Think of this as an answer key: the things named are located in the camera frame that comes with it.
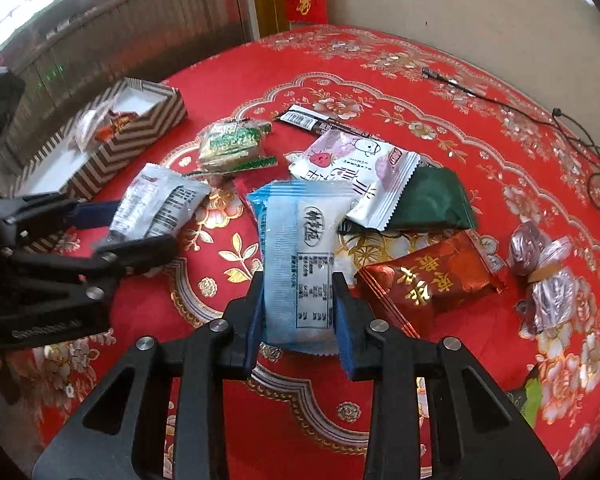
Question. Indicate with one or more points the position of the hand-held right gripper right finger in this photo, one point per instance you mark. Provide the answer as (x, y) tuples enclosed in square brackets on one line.
[(344, 330)]

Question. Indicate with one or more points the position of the dark green snack packet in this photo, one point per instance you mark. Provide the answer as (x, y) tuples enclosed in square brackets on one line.
[(435, 200)]

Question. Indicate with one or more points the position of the orange red snack packet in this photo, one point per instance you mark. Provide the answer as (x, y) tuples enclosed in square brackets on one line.
[(117, 122)]

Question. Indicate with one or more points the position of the dark chocolate bar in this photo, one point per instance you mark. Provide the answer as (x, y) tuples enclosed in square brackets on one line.
[(305, 119)]

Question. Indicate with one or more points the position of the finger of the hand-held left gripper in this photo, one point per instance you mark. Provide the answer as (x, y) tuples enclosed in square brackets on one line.
[(95, 214), (140, 252)]

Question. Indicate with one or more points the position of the green white snack packet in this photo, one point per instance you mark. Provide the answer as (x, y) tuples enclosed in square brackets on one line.
[(230, 145)]

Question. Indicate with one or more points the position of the red floral tablecloth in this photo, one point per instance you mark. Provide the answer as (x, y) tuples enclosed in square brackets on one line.
[(330, 70)]

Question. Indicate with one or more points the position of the light blue snack packet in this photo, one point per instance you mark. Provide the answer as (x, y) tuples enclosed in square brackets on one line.
[(290, 240)]

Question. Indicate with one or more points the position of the purple foil candy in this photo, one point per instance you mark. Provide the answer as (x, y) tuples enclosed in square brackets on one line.
[(547, 285)]

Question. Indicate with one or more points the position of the white pink snack packet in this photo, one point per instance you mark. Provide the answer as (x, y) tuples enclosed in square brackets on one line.
[(355, 175)]

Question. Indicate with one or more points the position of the striped cardboard box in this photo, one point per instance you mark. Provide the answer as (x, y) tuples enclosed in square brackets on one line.
[(130, 152)]

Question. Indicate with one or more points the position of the grey white snack packet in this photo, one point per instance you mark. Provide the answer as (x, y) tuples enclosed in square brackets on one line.
[(155, 200)]

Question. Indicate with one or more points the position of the red gold snack packet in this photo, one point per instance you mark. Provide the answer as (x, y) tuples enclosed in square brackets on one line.
[(430, 275)]

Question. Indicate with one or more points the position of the bright green snack packet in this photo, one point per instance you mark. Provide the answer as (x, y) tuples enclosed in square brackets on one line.
[(530, 402)]

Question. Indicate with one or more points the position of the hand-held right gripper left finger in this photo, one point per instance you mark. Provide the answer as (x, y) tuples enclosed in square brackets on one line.
[(255, 320)]

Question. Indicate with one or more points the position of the clear snack packet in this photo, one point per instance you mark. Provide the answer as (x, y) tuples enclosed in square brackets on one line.
[(89, 127)]

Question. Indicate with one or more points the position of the glass block window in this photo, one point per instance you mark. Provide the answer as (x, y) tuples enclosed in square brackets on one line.
[(40, 5)]

